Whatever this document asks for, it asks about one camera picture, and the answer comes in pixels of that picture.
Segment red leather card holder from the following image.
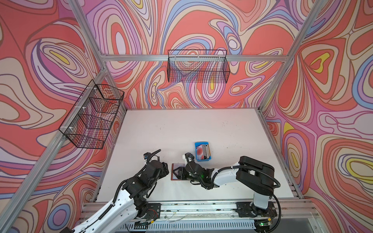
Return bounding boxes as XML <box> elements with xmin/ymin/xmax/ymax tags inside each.
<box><xmin>171</xmin><ymin>163</ymin><xmax>189</xmax><ymax>181</ymax></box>

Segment blue plastic card tray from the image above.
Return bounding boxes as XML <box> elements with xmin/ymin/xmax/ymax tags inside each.
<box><xmin>195</xmin><ymin>142</ymin><xmax>212</xmax><ymax>162</ymax></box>

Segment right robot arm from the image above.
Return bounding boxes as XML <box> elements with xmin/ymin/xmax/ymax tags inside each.
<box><xmin>172</xmin><ymin>152</ymin><xmax>281</xmax><ymax>217</ymax></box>

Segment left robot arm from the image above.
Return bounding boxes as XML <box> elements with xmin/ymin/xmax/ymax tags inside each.
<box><xmin>61</xmin><ymin>149</ymin><xmax>169</xmax><ymax>233</ymax></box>

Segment stack of credit cards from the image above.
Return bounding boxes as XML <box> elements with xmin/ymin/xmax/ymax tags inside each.
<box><xmin>196</xmin><ymin>144</ymin><xmax>210</xmax><ymax>161</ymax></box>

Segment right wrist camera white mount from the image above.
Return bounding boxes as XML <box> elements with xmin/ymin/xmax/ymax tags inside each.
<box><xmin>182</xmin><ymin>152</ymin><xmax>194</xmax><ymax>164</ymax></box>

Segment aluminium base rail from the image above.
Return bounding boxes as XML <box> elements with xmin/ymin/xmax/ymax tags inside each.
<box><xmin>81</xmin><ymin>199</ymin><xmax>318</xmax><ymax>233</ymax></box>

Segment black wire basket left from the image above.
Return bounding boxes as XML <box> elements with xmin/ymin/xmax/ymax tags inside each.
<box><xmin>59</xmin><ymin>80</ymin><xmax>124</xmax><ymax>150</ymax></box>

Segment black wire basket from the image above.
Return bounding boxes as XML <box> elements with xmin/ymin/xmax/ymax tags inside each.
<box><xmin>59</xmin><ymin>80</ymin><xmax>124</xmax><ymax>150</ymax></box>
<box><xmin>167</xmin><ymin>49</ymin><xmax>231</xmax><ymax>83</ymax></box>

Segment black wire basket back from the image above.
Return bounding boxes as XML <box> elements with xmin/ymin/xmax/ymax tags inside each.
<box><xmin>167</xmin><ymin>49</ymin><xmax>231</xmax><ymax>83</ymax></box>

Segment aluminium cage frame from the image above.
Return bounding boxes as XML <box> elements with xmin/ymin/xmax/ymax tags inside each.
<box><xmin>1</xmin><ymin>1</ymin><xmax>316</xmax><ymax>233</ymax></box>

